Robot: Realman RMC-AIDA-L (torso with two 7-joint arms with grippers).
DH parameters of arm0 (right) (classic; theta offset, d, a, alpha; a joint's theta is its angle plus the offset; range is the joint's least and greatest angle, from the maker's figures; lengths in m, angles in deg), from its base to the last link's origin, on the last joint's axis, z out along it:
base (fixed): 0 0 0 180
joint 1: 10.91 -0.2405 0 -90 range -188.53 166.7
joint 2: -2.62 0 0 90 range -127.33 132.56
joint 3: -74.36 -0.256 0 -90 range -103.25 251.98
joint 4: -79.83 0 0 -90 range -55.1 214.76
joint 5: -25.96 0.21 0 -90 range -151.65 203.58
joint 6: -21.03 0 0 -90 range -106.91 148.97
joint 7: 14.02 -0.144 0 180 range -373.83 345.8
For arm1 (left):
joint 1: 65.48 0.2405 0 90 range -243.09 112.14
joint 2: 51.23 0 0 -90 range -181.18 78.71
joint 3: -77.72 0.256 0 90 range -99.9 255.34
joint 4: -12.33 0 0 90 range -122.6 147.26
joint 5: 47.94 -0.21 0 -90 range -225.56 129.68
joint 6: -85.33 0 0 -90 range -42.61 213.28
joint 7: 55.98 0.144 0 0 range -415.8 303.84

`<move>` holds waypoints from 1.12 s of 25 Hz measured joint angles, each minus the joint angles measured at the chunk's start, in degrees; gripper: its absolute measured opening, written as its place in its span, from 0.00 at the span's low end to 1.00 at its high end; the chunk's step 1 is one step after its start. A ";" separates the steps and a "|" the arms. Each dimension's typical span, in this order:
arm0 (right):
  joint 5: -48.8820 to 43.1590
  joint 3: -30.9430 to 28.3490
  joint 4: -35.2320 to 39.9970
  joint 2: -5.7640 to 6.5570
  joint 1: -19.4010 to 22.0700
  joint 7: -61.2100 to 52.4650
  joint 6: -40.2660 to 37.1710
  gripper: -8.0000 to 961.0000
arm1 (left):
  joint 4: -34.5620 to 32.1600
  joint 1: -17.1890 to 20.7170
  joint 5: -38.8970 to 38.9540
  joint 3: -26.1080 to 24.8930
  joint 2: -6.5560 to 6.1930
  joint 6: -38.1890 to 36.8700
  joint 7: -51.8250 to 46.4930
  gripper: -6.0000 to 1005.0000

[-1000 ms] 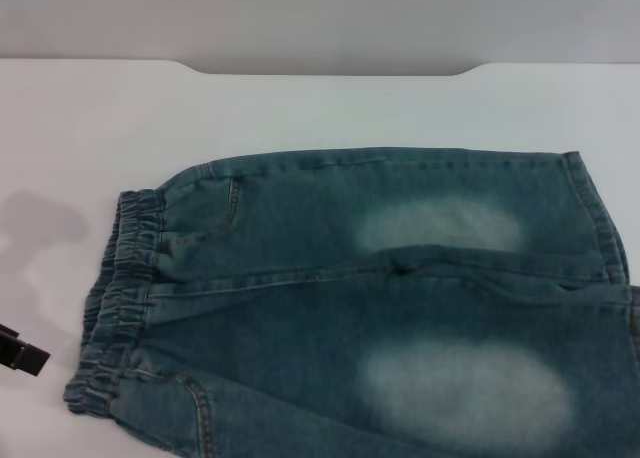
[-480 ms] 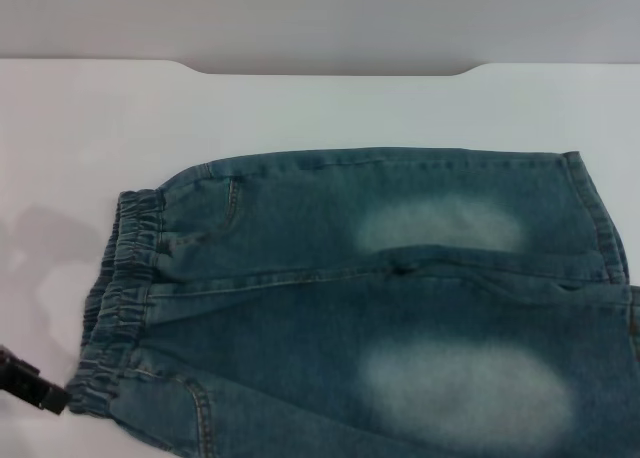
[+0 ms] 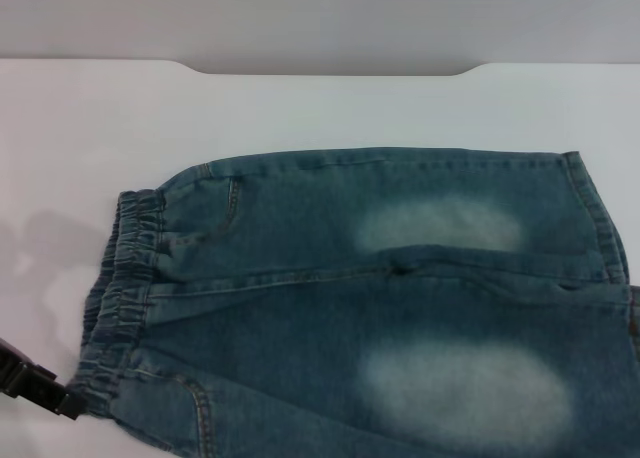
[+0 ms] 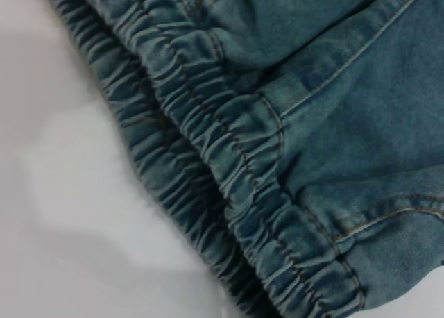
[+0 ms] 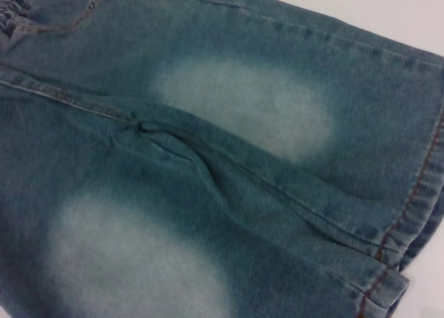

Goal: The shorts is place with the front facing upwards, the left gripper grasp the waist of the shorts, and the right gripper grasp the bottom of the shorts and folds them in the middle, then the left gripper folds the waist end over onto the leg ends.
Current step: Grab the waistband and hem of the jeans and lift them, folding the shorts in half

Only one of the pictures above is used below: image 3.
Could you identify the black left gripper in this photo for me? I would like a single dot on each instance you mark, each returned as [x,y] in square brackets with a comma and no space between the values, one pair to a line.
[25,373]

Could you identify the blue denim shorts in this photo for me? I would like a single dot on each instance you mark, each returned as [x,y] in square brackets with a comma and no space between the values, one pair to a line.
[310,328]

